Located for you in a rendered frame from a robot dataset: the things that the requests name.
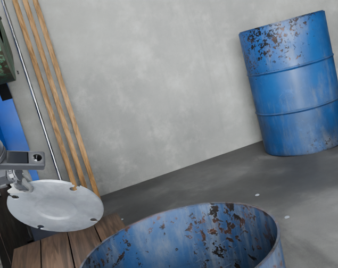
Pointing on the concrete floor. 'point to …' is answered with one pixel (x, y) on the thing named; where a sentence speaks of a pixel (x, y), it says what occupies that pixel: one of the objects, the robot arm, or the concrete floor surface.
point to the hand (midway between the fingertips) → (32, 186)
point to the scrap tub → (195, 240)
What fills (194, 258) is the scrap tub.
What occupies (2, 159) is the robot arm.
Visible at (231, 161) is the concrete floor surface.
